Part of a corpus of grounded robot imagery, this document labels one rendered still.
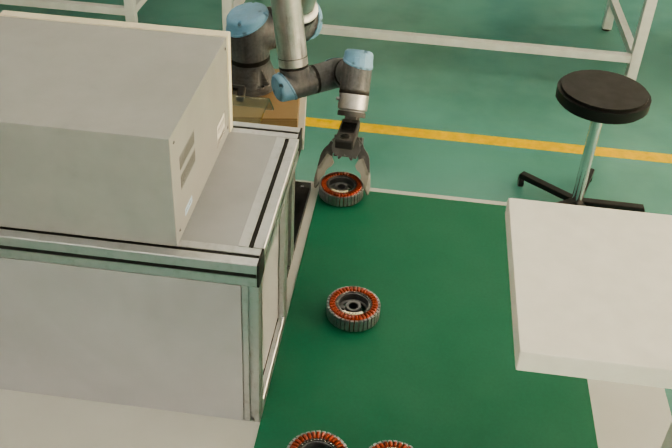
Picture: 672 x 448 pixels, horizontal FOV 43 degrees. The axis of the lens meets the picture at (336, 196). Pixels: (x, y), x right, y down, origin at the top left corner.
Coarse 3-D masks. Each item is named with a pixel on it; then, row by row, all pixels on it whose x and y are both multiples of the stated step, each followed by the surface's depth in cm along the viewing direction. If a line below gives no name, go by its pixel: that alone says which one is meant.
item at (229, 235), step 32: (256, 128) 169; (288, 128) 169; (224, 160) 159; (256, 160) 159; (288, 160) 160; (224, 192) 150; (256, 192) 151; (192, 224) 142; (224, 224) 142; (256, 224) 143; (0, 256) 140; (32, 256) 139; (64, 256) 138; (96, 256) 137; (128, 256) 136; (160, 256) 135; (192, 256) 135; (224, 256) 135; (256, 256) 136
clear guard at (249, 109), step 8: (232, 96) 190; (240, 96) 190; (248, 96) 190; (232, 104) 187; (240, 104) 187; (248, 104) 187; (256, 104) 187; (264, 104) 187; (240, 112) 184; (248, 112) 184; (256, 112) 184; (240, 120) 181; (248, 120) 181; (256, 120) 181
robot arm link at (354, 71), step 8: (344, 56) 212; (352, 56) 209; (360, 56) 209; (368, 56) 210; (344, 64) 211; (352, 64) 209; (360, 64) 209; (368, 64) 210; (336, 72) 215; (344, 72) 211; (352, 72) 210; (360, 72) 210; (368, 72) 211; (344, 80) 211; (352, 80) 210; (360, 80) 210; (368, 80) 211; (344, 88) 211; (352, 88) 210; (360, 88) 210; (368, 88) 212
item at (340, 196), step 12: (324, 180) 213; (336, 180) 216; (348, 180) 215; (360, 180) 214; (324, 192) 210; (336, 192) 210; (348, 192) 210; (360, 192) 211; (336, 204) 210; (348, 204) 210
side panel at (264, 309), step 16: (288, 192) 159; (272, 256) 157; (272, 272) 159; (256, 288) 136; (272, 288) 161; (256, 304) 138; (272, 304) 164; (256, 320) 140; (272, 320) 166; (256, 336) 143; (272, 336) 169; (256, 352) 145; (272, 352) 165; (256, 368) 147; (272, 368) 164; (256, 384) 149; (256, 400) 151; (256, 416) 154
